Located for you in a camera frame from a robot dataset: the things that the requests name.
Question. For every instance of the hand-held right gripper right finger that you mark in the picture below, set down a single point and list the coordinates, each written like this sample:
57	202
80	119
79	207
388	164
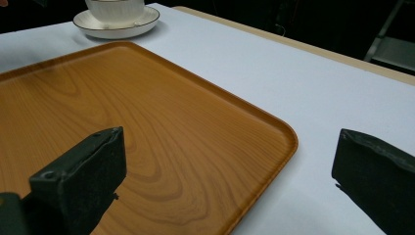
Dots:
378	176

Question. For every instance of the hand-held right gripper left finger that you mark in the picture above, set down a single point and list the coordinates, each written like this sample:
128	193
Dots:
81	182

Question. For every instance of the wooden tray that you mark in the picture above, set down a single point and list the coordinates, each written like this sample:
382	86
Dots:
156	130

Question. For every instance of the white tablecloth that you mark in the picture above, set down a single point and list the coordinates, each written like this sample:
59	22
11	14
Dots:
293	98

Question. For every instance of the metal stand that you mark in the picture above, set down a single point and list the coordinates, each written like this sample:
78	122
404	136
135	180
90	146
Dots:
391	45

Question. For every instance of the white saucer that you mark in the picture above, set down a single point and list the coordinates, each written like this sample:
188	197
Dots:
116	28

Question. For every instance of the white cup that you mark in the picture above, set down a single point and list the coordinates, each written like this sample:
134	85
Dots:
115	11

